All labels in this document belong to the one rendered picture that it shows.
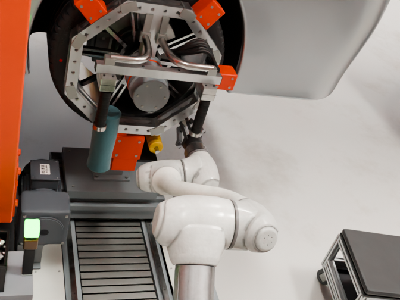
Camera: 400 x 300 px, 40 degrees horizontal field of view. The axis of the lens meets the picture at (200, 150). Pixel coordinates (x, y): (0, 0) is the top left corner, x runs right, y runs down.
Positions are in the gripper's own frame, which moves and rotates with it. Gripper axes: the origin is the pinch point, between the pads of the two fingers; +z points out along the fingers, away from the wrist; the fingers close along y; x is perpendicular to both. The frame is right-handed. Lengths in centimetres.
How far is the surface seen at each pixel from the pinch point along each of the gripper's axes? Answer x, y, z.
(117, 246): -28, -54, -16
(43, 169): 23, -52, -11
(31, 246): 38, -45, -63
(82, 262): -16, -65, -25
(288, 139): -119, 30, 78
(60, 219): 15, -52, -31
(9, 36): 86, -11, -47
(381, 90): -202, 113, 155
